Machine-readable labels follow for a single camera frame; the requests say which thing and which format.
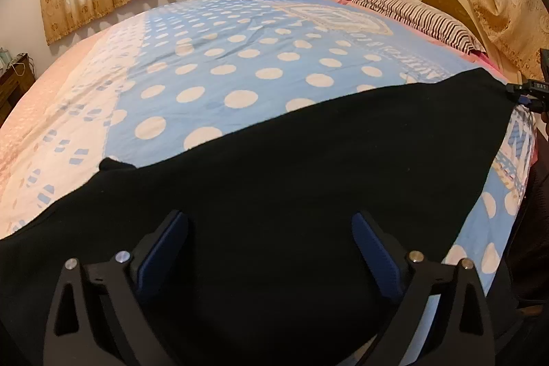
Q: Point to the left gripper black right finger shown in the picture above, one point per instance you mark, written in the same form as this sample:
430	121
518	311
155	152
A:
441	315

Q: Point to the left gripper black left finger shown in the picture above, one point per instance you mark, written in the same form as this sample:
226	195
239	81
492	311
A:
95	317

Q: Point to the dark wooden desk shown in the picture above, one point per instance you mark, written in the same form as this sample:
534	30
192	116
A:
15	82

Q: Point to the pink and blue bedspread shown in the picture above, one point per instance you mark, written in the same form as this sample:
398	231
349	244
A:
175	77

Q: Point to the striped pillow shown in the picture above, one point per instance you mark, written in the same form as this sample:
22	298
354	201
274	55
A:
429	21

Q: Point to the black pants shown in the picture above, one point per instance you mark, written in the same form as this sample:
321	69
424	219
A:
263	267

